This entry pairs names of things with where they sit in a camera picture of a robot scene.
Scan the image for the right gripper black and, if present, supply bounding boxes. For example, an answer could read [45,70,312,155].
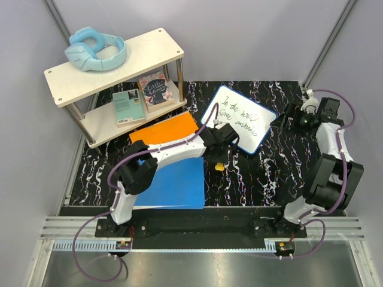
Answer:
[270,103,313,137]

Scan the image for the yellow bone shaped eraser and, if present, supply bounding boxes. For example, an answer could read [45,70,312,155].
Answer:
[215,163,225,172]

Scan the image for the blue framed whiteboard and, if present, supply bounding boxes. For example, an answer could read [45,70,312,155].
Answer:
[200,85,277,155]

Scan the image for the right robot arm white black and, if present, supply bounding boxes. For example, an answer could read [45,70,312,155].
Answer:
[271,97,364,237]

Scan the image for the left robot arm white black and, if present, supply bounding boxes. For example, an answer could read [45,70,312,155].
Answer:
[107,123,240,237]

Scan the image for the orange folder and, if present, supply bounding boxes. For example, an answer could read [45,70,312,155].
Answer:
[129,112,198,145]

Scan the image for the blue folder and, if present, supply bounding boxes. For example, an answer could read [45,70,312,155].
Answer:
[134,157,205,210]

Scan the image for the Little Women book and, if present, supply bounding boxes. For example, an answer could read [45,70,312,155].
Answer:
[138,71,175,112]

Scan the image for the teal paperback book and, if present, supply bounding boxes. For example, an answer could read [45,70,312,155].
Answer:
[113,88,145,127]

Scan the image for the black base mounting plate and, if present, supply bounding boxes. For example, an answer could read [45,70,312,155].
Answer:
[95,215,307,239]

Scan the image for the white two tier shelf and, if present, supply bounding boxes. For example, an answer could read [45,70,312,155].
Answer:
[44,28,187,148]

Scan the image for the light blue headphones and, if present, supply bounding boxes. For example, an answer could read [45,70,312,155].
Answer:
[65,26,127,72]

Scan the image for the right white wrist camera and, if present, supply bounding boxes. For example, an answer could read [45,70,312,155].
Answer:
[300,89,319,114]

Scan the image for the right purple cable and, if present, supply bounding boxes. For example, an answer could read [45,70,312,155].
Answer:
[278,88,357,259]

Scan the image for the purple cable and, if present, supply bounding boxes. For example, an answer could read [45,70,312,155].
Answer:
[278,88,357,259]
[71,103,224,283]

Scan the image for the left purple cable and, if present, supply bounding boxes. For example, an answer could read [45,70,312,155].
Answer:
[71,103,224,283]

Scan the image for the aluminium rail frame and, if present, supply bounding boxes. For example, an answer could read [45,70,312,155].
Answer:
[40,216,364,254]

